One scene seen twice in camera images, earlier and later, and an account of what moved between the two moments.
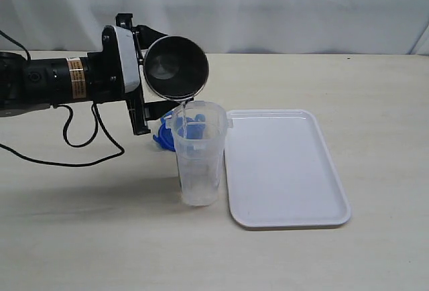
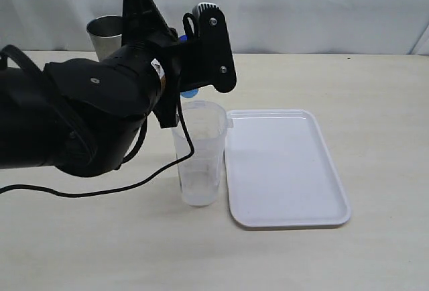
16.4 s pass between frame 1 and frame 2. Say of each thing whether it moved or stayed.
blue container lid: moved
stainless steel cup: moved
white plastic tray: stayed
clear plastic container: stayed
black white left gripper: moved
